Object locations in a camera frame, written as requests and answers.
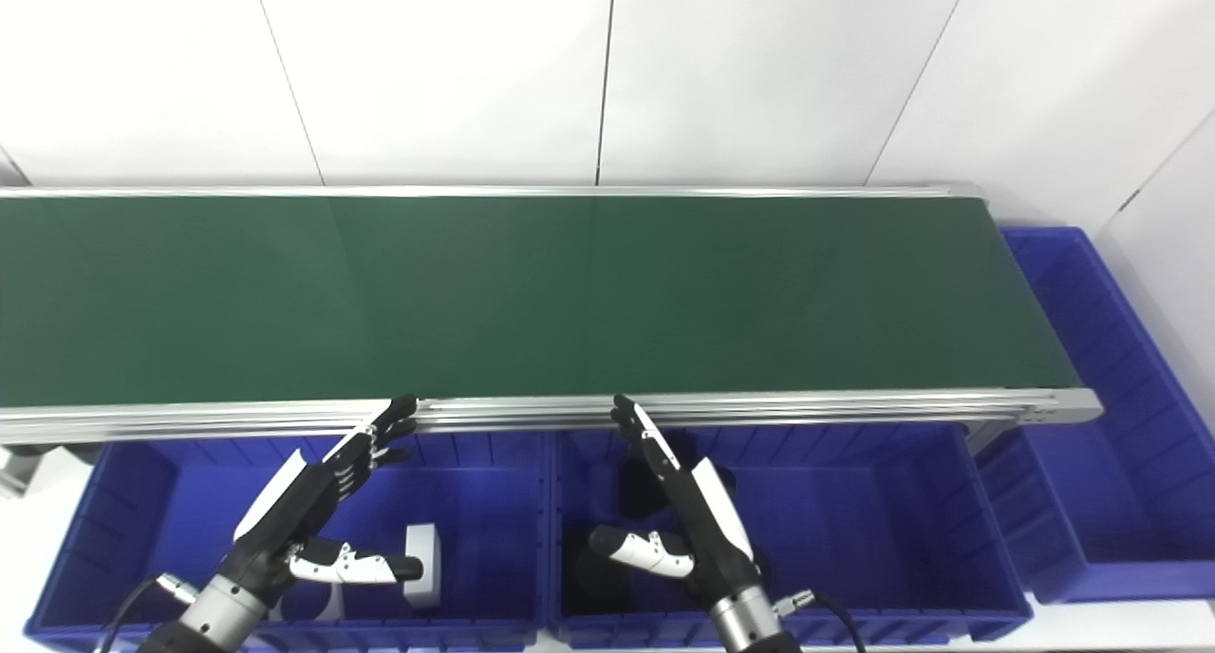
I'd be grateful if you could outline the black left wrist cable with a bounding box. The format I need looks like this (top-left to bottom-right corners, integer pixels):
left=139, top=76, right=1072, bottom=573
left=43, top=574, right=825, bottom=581
left=93, top=573, right=201, bottom=653

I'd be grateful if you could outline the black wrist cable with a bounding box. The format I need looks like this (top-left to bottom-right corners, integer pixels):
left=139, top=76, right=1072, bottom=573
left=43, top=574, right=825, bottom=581
left=774, top=588, right=869, bottom=653
left=93, top=573, right=201, bottom=653

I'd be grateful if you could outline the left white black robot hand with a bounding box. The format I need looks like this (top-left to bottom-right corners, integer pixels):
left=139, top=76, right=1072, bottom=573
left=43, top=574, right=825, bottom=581
left=223, top=396, right=425, bottom=606

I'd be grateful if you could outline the blue plastic bin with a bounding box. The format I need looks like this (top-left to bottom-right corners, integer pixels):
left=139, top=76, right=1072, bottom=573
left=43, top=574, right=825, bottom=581
left=548, top=424, right=1035, bottom=650
left=977, top=226, right=1215, bottom=606
left=24, top=432, right=557, bottom=653

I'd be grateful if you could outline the green conveyor belt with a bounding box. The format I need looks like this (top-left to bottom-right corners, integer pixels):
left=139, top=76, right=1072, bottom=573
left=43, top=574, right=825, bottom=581
left=0, top=182, right=1105, bottom=498
left=0, top=196, right=1083, bottom=410

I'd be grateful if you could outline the white plastic part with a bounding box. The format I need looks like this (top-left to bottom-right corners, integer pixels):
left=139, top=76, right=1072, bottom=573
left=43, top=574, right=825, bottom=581
left=402, top=524, right=441, bottom=609

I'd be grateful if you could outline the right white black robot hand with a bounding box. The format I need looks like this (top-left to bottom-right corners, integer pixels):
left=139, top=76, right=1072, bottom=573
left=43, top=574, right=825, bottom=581
left=589, top=394, right=762, bottom=607

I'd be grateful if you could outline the black plastic part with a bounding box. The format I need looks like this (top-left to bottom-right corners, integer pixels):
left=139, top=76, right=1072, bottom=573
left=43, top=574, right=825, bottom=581
left=568, top=547, right=632, bottom=618
left=617, top=457, right=681, bottom=522

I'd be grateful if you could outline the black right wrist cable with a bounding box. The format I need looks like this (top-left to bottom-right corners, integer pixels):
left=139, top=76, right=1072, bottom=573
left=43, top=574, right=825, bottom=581
left=774, top=588, right=869, bottom=653

